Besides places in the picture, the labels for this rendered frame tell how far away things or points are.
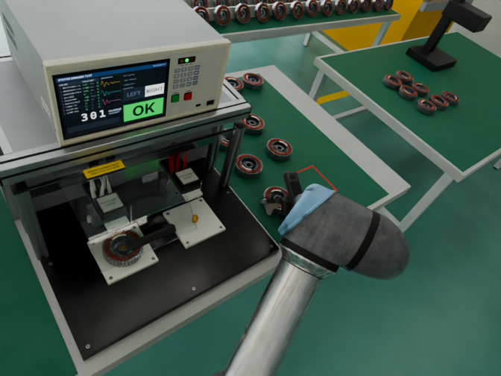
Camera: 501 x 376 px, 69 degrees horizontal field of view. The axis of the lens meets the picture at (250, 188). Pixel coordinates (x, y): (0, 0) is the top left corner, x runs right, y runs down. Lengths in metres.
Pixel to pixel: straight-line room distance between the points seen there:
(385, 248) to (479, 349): 1.93
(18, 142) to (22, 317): 0.44
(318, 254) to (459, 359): 1.86
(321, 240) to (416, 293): 1.87
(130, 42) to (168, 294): 0.66
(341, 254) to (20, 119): 0.79
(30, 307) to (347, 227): 0.83
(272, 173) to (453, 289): 1.58
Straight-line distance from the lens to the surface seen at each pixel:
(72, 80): 0.85
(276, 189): 1.37
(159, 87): 0.95
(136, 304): 1.08
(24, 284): 1.17
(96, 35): 0.94
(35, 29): 0.95
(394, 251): 0.68
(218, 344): 1.88
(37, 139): 0.97
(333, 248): 0.65
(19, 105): 1.07
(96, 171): 0.95
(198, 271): 1.13
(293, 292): 0.66
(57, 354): 1.08
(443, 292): 2.61
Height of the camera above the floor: 1.76
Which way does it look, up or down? 46 degrees down
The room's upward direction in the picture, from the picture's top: 20 degrees clockwise
